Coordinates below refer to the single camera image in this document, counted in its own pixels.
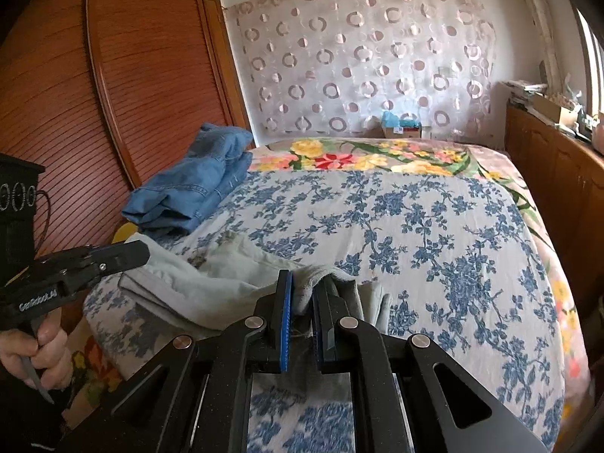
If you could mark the wooden slatted wardrobe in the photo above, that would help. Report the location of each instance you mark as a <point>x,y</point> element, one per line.
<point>155,80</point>

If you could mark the person's left forearm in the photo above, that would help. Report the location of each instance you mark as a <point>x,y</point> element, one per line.
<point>21,420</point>

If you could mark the teal plastic bag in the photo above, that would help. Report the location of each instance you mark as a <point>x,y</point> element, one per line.
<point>396,120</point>

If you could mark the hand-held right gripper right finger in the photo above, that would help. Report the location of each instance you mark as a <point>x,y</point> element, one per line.
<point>324,335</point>

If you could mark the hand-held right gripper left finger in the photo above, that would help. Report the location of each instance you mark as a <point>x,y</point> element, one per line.
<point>283,325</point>

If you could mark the stack of papers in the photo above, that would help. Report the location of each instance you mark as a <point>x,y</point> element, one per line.
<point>521,92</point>

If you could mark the grey pants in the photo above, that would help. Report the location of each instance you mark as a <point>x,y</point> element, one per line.
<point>226,283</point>

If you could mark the white wrapped pipe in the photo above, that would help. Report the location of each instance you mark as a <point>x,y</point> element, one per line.
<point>538,19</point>

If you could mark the open cardboard box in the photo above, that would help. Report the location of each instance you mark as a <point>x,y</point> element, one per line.
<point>557,108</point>

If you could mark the colourful floral blanket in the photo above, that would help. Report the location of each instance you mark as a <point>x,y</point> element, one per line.
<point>330,155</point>

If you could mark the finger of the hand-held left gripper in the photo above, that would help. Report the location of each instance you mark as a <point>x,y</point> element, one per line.
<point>125,255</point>

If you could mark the blue floral bed sheet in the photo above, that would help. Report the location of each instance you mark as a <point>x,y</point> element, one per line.
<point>401,245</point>

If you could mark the wooden side cabinet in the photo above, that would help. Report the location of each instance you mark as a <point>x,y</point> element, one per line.
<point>552,174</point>

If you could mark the small cardboard box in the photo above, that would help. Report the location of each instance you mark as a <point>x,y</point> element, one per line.
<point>401,132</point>

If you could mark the blue denim jeans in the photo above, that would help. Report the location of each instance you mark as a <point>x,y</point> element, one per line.
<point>193,184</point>

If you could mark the person's left hand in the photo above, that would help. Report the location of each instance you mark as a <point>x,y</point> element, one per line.
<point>40,349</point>

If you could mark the pink jar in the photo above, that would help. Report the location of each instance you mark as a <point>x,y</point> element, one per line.
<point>599,134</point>

